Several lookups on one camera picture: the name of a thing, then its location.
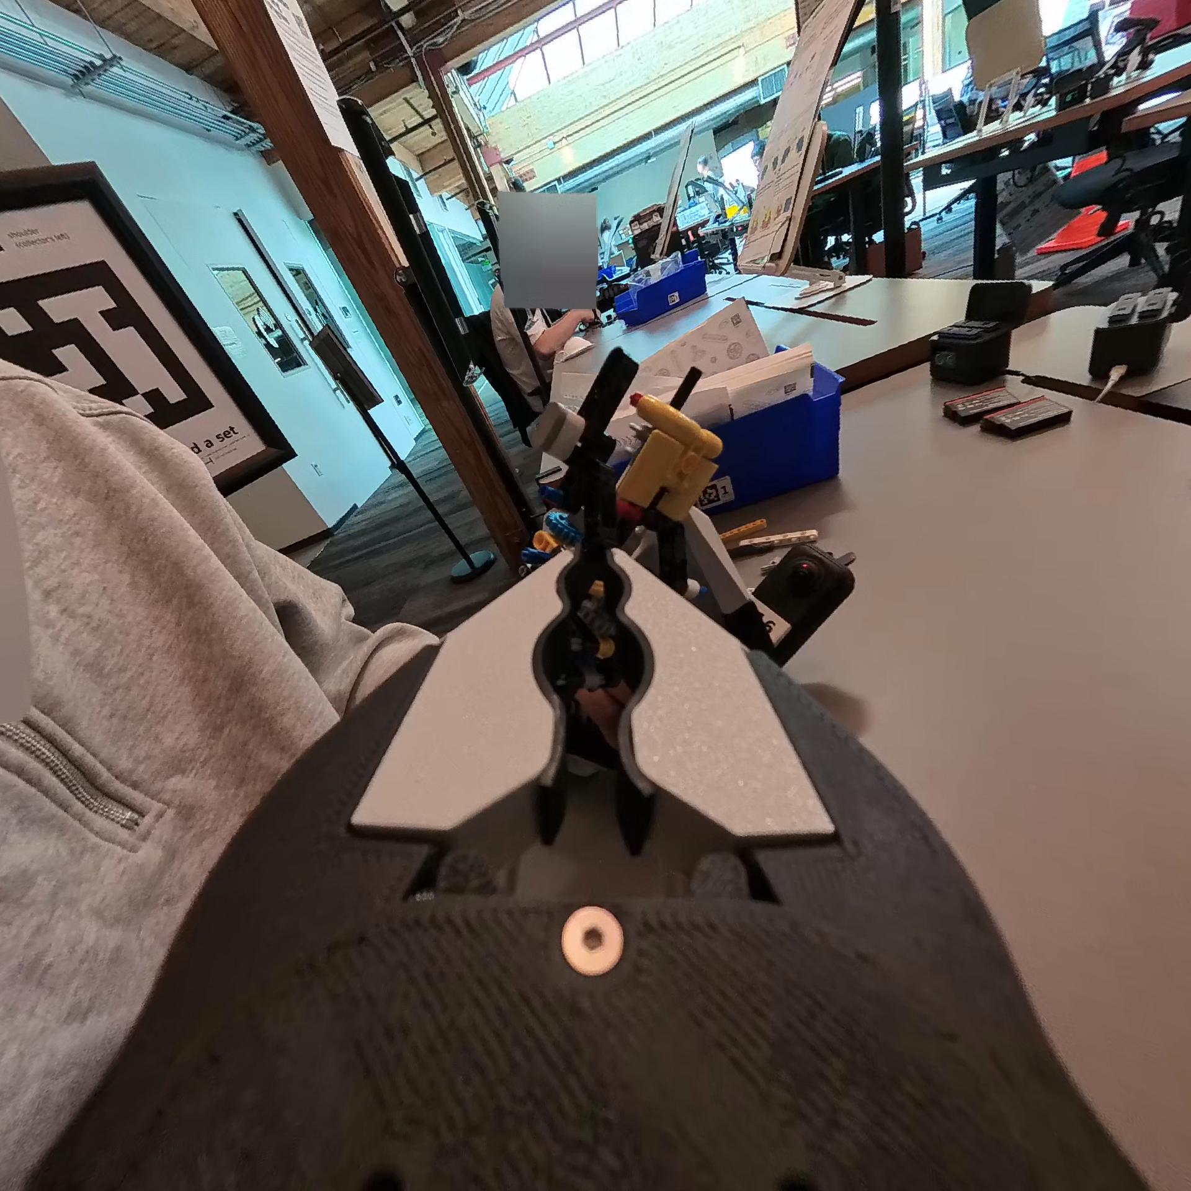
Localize large blue plastic bin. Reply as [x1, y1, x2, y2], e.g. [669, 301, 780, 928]
[547, 359, 846, 514]

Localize black-legged office desk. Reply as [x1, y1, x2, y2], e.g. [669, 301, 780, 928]
[904, 57, 1191, 281]

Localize black battery charger case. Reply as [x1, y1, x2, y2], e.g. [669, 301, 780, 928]
[928, 281, 1033, 384]

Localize printed paper sheet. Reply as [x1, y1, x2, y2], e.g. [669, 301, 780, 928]
[647, 298, 772, 383]

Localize wall conduit pipes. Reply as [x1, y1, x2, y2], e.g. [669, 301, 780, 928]
[0, 18, 273, 151]

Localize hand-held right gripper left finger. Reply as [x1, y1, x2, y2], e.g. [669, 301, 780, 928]
[349, 549, 571, 849]

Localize black and yellow lego model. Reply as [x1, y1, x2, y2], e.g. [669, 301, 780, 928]
[521, 346, 726, 773]

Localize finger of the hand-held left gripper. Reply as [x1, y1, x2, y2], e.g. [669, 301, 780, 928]
[685, 514, 756, 619]

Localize black mesh office chair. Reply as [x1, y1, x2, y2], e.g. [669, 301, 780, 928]
[1053, 137, 1191, 285]

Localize small screen on stand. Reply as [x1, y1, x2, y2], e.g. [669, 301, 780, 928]
[308, 322, 384, 412]

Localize small blue plastic bin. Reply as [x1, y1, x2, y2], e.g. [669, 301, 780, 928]
[613, 253, 709, 327]

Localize black framed poster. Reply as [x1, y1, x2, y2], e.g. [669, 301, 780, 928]
[0, 161, 299, 495]

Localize black charging dock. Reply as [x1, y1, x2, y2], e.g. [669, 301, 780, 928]
[1087, 288, 1177, 379]

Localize black camera battery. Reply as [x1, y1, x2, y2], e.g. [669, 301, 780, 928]
[941, 384, 1022, 425]
[978, 396, 1072, 438]

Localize orange cone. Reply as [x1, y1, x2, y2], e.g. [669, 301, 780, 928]
[1035, 153, 1133, 255]

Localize paper notice on pillar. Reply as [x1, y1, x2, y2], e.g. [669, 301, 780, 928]
[260, 0, 362, 157]

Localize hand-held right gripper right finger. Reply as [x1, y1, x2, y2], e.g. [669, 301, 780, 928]
[608, 547, 835, 856]

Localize person's left forearm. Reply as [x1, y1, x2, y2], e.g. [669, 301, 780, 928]
[0, 359, 441, 745]

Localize large wooden sign board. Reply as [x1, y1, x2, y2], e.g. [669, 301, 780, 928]
[737, 0, 874, 299]

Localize black stanchion pole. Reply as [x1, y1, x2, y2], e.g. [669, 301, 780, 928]
[336, 96, 499, 584]

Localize person's left hand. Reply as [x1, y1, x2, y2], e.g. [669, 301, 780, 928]
[571, 684, 635, 747]

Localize wooden pillar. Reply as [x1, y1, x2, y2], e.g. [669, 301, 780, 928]
[190, 0, 532, 571]

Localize black strip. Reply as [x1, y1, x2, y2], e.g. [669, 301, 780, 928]
[748, 296, 878, 327]

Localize small wooden sign board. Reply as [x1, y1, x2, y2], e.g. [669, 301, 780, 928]
[654, 120, 700, 261]

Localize stack of white booklets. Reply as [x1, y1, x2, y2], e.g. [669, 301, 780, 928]
[550, 344, 817, 429]

